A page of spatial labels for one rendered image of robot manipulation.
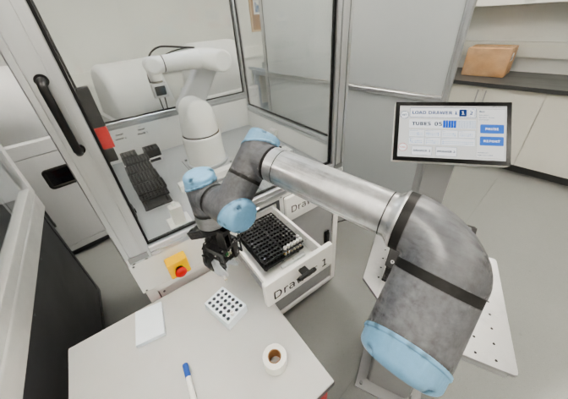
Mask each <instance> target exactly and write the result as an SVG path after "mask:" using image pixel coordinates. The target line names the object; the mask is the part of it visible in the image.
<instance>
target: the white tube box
mask: <svg viewBox="0 0 568 399"><path fill-rule="evenodd" d="M205 307H206V309H207V310H208V311H209V312H210V313H211V314H212V315H213V316H215V317H216V318H217V319H218V320H219V321H220V322H221V323H222V324H223V325H224V326H225V327H226V328H227V329H228V330H231V328H233V327H234V326H235V325H236V324H237V323H238V322H239V321H240V319H241V318H242V317H243V316H244V315H245V314H246V313H247V312H248V309H247V305H246V304H245V303H243V302H242V301H241V300H239V299H238V298H237V297H235V296H234V295H233V294H231V293H230V292H229V291H227V290H226V288H224V287H222V288H221V289H219V290H218V291H217V292H216V293H215V294H214V295H213V296H212V297H211V298H210V299H209V300H207V301H206V302H205ZM231 311H233V312H234V316H231V315H230V312H231Z"/></svg>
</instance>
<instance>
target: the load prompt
mask: <svg viewBox="0 0 568 399"><path fill-rule="evenodd" d="M476 116H477V108H444V107H410V118H476Z"/></svg>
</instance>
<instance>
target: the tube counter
mask: <svg viewBox="0 0 568 399"><path fill-rule="evenodd" d="M434 128H469V129H476V120H438V119H435V120H434Z"/></svg>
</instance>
